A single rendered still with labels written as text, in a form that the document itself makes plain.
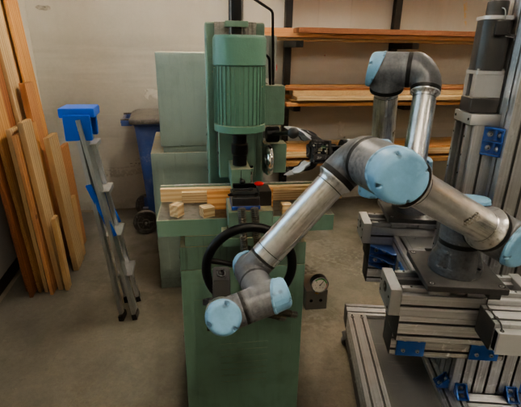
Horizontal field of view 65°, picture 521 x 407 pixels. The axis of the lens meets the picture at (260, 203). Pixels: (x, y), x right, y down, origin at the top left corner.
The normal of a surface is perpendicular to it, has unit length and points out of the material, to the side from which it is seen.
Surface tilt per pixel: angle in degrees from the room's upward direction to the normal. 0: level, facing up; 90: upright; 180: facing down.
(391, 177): 87
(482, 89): 90
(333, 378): 0
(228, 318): 60
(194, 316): 90
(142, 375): 1
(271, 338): 90
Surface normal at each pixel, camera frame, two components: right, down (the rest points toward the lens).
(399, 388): 0.01, -0.94
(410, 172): 0.17, 0.29
